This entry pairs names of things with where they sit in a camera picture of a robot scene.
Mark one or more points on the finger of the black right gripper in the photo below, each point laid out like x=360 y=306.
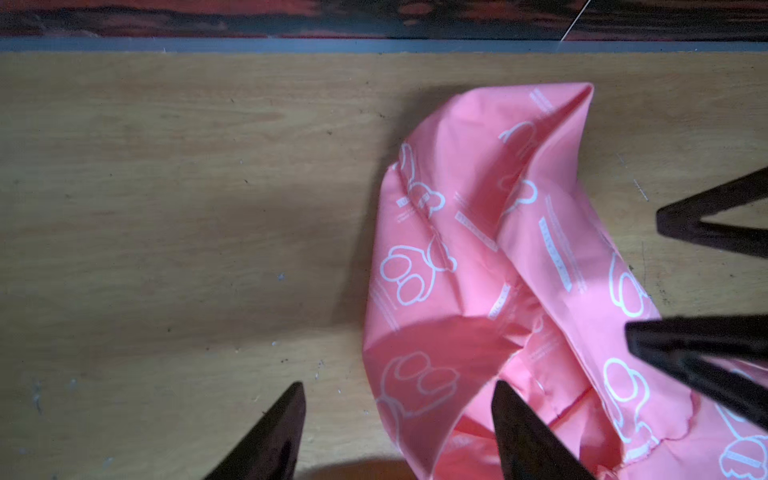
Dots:
x=685 y=349
x=684 y=220

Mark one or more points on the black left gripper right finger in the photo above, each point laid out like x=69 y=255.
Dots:
x=528 y=449

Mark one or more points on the pink printed jacket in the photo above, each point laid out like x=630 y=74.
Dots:
x=490 y=264

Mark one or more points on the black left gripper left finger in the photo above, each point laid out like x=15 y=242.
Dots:
x=270 y=449

